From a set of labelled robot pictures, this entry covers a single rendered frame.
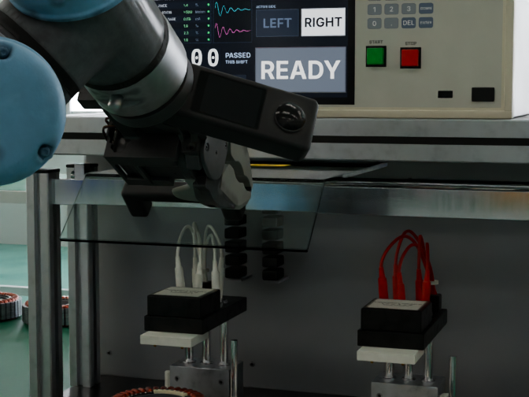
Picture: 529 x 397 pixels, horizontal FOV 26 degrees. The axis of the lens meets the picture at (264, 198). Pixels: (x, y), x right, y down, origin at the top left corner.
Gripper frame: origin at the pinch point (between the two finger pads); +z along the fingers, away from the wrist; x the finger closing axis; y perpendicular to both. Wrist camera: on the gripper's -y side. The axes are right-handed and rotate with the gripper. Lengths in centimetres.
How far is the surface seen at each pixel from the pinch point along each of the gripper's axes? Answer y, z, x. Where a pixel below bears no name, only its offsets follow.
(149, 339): 17.6, 24.0, 6.6
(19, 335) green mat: 63, 73, -7
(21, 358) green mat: 54, 60, 0
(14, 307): 70, 81, -14
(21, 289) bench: 252, 377, -119
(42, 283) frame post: 34.0, 27.3, -0.1
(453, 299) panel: -11.7, 42.9, -6.5
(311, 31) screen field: 2.4, 16.7, -27.5
